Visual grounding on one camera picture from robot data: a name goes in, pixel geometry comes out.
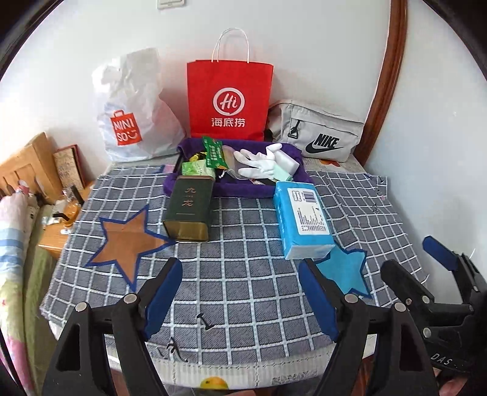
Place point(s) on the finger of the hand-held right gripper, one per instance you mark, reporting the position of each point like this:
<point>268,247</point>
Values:
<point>403,278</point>
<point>437,249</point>

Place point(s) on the white wall light switch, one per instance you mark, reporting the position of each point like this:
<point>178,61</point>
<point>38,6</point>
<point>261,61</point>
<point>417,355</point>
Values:
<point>171,3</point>

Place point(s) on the white plastic shopping bag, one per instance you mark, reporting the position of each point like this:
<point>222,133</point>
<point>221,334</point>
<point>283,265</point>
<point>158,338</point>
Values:
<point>133,95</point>

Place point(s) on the green snack packet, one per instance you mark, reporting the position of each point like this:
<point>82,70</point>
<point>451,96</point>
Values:
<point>215,154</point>

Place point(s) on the small green tissue pack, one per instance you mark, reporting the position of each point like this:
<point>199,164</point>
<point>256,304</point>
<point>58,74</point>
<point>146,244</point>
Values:
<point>194,168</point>

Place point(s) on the grey waist bag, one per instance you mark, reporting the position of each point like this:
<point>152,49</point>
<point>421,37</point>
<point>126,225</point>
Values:
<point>323,125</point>

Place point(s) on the wooden nightstand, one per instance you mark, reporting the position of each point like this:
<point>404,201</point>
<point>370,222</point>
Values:
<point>53,240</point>

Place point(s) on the striped pastel bedding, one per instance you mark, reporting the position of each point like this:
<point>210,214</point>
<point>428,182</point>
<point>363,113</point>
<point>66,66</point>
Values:
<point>15,228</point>

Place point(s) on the red paper shopping bag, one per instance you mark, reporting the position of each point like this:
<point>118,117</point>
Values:
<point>228,87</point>

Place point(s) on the light wooden headboard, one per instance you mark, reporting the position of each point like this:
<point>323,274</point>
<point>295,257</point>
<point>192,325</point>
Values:
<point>30,163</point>

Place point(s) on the dark green tea tin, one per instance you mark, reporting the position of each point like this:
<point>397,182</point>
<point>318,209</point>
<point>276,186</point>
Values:
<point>188,205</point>

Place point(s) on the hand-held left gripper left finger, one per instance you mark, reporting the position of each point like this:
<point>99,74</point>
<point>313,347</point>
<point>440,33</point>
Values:
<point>163,300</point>

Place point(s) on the grey checked star blanket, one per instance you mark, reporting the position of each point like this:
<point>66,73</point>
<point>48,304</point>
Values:
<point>247,274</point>

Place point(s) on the white rectangular block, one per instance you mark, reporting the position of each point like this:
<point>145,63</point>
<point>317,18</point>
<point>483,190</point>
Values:
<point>289,162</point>

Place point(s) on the brown wooden door frame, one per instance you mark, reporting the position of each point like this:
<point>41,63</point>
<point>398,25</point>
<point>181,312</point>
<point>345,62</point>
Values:
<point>392,76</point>

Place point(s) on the white glove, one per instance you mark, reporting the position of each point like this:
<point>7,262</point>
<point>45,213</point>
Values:
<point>255,163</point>

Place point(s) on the blue tissue pack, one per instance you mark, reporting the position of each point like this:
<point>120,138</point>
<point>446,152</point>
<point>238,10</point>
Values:
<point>300,217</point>

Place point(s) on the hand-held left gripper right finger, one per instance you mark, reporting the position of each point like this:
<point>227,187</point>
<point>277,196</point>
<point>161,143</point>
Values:
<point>319,300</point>

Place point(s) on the purple towel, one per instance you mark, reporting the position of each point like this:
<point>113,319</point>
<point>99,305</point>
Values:
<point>236,190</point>

